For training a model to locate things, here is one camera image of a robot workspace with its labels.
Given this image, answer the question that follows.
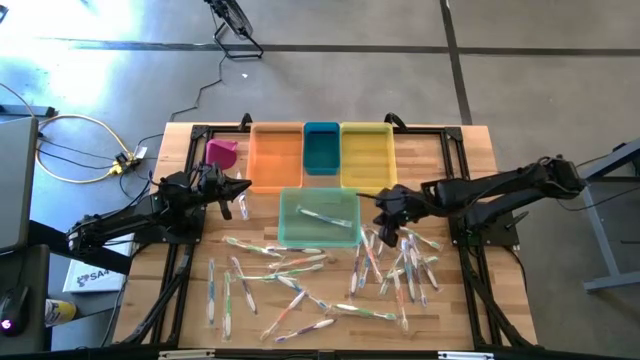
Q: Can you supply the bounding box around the grey laptop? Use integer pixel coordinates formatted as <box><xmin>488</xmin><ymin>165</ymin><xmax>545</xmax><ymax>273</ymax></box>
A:
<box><xmin>0</xmin><ymin>116</ymin><xmax>40</xmax><ymax>254</ymax></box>

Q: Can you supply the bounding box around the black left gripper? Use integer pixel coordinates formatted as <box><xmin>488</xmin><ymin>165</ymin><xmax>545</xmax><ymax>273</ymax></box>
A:
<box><xmin>197</xmin><ymin>163</ymin><xmax>253</xmax><ymax>222</ymax></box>

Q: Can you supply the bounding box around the yellow plastic bin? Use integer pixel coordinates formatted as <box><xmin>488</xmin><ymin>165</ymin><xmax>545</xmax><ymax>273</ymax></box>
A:
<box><xmin>339</xmin><ymin>122</ymin><xmax>399</xmax><ymax>195</ymax></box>

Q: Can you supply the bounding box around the green translucent plastic bin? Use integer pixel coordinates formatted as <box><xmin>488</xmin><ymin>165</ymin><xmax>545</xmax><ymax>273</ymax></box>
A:
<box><xmin>277</xmin><ymin>187</ymin><xmax>362</xmax><ymax>250</ymax></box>

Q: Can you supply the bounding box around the yellow power plug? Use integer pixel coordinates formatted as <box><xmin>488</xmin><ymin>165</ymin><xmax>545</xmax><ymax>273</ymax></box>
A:
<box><xmin>108</xmin><ymin>152</ymin><xmax>141</xmax><ymax>176</ymax></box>

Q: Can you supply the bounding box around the black computer mouse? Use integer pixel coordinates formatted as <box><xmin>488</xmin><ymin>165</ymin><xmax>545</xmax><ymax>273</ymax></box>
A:
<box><xmin>0</xmin><ymin>285</ymin><xmax>30</xmax><ymax>337</ymax></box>

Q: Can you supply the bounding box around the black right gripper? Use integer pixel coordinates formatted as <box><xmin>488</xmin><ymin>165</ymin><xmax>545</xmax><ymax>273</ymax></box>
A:
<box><xmin>372</xmin><ymin>184</ymin><xmax>427</xmax><ymax>249</ymax></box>

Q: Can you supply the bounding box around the blue toothbrush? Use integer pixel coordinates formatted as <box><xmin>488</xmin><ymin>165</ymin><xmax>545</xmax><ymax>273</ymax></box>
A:
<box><xmin>349</xmin><ymin>243</ymin><xmax>361</xmax><ymax>296</ymax></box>
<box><xmin>358</xmin><ymin>233</ymin><xmax>376</xmax><ymax>290</ymax></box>
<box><xmin>235</xmin><ymin>171</ymin><xmax>250</xmax><ymax>222</ymax></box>
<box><xmin>275</xmin><ymin>275</ymin><xmax>331</xmax><ymax>312</ymax></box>
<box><xmin>206</xmin><ymin>257</ymin><xmax>218</xmax><ymax>326</ymax></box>

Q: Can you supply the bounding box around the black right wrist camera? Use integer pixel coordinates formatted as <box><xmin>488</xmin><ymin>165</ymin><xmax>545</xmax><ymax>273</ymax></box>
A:
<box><xmin>392</xmin><ymin>192</ymin><xmax>414</xmax><ymax>214</ymax></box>

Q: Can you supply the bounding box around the black desk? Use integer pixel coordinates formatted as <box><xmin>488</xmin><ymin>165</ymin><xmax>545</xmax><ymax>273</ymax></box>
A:
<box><xmin>0</xmin><ymin>219</ymin><xmax>134</xmax><ymax>354</ymax></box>

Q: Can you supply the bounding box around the black floor fan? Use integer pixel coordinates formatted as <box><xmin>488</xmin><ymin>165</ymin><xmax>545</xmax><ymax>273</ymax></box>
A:
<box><xmin>203</xmin><ymin>0</ymin><xmax>265</xmax><ymax>61</ymax></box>

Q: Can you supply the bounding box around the white label plate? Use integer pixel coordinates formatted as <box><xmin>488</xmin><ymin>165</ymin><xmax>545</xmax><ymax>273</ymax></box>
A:
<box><xmin>157</xmin><ymin>350</ymin><xmax>216</xmax><ymax>360</ymax></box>
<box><xmin>437</xmin><ymin>351</ymin><xmax>495</xmax><ymax>360</ymax></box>

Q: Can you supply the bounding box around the black flat bar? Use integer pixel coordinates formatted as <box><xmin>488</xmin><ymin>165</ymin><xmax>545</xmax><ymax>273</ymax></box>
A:
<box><xmin>0</xmin><ymin>103</ymin><xmax>59</xmax><ymax>119</ymax></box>

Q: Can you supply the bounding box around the teal plastic bin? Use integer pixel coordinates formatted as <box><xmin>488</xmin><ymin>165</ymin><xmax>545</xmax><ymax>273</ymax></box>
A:
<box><xmin>302</xmin><ymin>121</ymin><xmax>342</xmax><ymax>177</ymax></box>

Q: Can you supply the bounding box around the black aluminium table frame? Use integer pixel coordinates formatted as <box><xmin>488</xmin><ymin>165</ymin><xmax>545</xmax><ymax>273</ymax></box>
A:
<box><xmin>114</xmin><ymin>123</ymin><xmax>539</xmax><ymax>351</ymax></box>

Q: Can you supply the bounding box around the yellow cable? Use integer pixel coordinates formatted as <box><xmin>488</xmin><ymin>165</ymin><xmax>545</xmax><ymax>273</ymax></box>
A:
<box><xmin>0</xmin><ymin>82</ymin><xmax>136</xmax><ymax>185</ymax></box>

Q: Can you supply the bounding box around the magenta plastic bin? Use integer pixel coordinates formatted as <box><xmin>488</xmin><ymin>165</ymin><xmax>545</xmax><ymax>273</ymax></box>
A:
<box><xmin>204</xmin><ymin>138</ymin><xmax>240</xmax><ymax>171</ymax></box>

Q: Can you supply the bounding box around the black fan power cable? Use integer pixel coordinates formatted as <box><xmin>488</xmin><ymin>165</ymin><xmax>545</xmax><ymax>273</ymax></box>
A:
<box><xmin>134</xmin><ymin>19</ymin><xmax>226</xmax><ymax>151</ymax></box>

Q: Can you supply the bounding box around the white printed box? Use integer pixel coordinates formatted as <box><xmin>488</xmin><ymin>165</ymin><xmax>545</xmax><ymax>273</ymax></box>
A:
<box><xmin>62</xmin><ymin>232</ymin><xmax>135</xmax><ymax>295</ymax></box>

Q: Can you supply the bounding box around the grey metal table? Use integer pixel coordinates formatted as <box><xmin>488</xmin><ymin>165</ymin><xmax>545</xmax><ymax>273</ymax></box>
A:
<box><xmin>552</xmin><ymin>137</ymin><xmax>640</xmax><ymax>295</ymax></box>

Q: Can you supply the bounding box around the purple wrapped toothbrush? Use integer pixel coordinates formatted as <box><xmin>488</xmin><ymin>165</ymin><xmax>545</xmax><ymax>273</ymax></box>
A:
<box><xmin>273</xmin><ymin>317</ymin><xmax>337</xmax><ymax>344</ymax></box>
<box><xmin>229</xmin><ymin>255</ymin><xmax>259</xmax><ymax>316</ymax></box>
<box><xmin>263</xmin><ymin>243</ymin><xmax>325</xmax><ymax>256</ymax></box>

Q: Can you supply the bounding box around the yellow can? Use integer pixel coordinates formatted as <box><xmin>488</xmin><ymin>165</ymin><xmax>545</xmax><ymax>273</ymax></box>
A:
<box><xmin>44</xmin><ymin>298</ymin><xmax>78</xmax><ymax>328</ymax></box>

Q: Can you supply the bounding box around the yellow-green toothbrush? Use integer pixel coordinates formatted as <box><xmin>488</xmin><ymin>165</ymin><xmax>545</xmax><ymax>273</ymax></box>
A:
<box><xmin>378</xmin><ymin>252</ymin><xmax>404</xmax><ymax>297</ymax></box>

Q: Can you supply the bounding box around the orange plastic bin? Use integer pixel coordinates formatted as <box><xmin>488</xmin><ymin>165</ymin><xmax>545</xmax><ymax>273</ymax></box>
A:
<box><xmin>245</xmin><ymin>122</ymin><xmax>305</xmax><ymax>195</ymax></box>

